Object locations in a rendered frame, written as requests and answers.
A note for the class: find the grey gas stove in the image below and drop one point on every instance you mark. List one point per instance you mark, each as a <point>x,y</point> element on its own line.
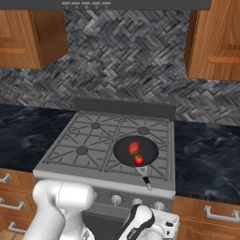
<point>93,137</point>

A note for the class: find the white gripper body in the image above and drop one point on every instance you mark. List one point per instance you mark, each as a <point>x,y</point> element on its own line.
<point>167,236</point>

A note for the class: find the wooden drawer front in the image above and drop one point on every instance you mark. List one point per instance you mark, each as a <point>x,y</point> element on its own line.
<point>29,203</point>
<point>6,223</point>
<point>23,181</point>
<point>193,209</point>

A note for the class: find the dark oven door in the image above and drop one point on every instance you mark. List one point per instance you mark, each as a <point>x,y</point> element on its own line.
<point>103,223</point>

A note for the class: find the grey range hood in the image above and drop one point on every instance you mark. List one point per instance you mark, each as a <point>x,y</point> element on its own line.
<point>134,3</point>

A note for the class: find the wooden wall cupboard door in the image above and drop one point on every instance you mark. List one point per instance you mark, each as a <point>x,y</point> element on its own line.
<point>218,40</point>
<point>18,37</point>

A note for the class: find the wooden wall cupboard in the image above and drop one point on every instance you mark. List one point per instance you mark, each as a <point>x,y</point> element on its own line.
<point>50,34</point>
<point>190,43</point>

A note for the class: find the black frying pan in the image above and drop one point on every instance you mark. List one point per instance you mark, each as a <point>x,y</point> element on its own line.
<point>150,148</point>

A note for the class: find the red tomato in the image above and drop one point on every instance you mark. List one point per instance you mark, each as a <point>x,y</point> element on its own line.
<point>138,160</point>

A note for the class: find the white stove knob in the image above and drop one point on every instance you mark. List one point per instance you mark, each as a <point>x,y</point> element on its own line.
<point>159,205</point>
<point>116,199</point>
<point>137,201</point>

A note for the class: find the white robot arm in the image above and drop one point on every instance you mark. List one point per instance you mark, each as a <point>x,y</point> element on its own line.
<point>59,206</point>

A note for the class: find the red onion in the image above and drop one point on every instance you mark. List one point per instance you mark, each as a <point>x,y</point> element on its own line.
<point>134,147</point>

